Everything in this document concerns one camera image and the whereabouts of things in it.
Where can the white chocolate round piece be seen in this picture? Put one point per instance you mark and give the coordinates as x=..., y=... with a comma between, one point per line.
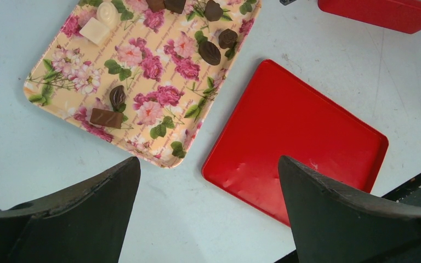
x=108, y=15

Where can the red box lid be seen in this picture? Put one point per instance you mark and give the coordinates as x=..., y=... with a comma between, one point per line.
x=280, y=115

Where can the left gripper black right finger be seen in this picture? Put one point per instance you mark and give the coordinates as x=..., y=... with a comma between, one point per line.
x=355, y=221

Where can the dark round chocolate piece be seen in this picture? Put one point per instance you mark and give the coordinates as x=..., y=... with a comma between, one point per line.
x=227, y=38

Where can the white chocolate square piece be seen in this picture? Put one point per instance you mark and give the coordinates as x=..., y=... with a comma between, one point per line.
x=95, y=31

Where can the dark leaf chocolate piece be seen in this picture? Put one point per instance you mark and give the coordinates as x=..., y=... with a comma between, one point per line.
x=117, y=97

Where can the floral pattern tray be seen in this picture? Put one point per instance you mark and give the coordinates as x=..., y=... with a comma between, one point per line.
x=169, y=88

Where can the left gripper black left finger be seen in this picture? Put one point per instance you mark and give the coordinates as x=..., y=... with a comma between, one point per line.
x=85, y=222

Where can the red chocolate box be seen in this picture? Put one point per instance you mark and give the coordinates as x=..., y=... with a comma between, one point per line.
x=399, y=15

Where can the milk chocolate rectangular piece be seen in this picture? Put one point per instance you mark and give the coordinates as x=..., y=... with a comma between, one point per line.
x=106, y=118

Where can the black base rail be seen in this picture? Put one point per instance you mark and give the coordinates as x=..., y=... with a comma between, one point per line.
x=417, y=185

